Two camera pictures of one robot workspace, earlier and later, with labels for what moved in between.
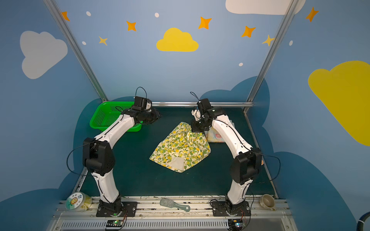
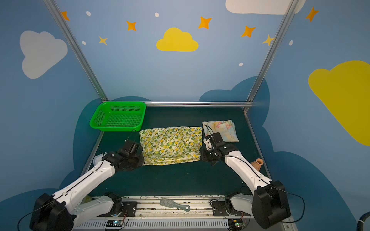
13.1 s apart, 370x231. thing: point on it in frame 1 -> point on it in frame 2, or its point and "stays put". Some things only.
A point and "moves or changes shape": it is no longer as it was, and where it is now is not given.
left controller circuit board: (114, 223) stays put
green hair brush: (171, 204) stays put
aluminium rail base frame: (173, 213) stays put
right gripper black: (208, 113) -> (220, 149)
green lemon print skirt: (181, 148) moves or changes shape
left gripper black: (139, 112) -> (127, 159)
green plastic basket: (105, 113) stays put
